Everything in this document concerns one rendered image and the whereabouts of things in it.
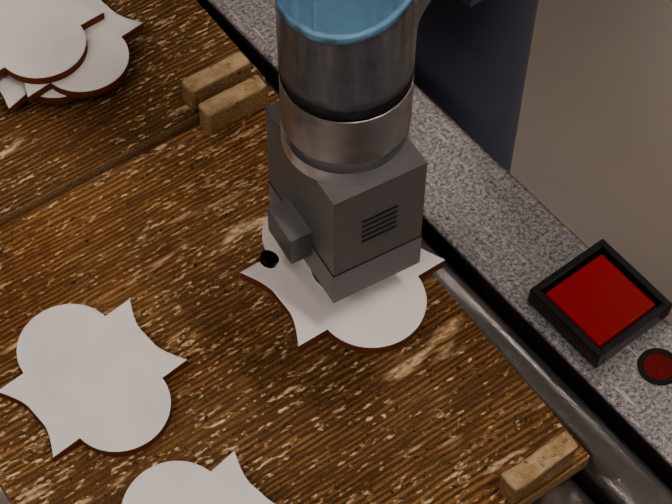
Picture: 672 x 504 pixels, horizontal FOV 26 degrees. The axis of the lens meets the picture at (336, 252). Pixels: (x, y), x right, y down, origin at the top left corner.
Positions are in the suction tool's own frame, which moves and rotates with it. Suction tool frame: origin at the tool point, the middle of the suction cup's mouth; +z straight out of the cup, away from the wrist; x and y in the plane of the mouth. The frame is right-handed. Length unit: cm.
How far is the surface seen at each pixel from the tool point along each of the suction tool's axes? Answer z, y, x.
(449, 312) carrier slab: 10.5, 0.7, 8.7
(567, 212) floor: 104, -52, 71
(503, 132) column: 53, -39, 44
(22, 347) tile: 9.8, -11.5, -20.1
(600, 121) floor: 103, -64, 86
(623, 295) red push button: 11.2, 5.6, 21.2
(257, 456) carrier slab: 10.6, 4.2, -9.2
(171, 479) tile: 9.8, 3.2, -15.3
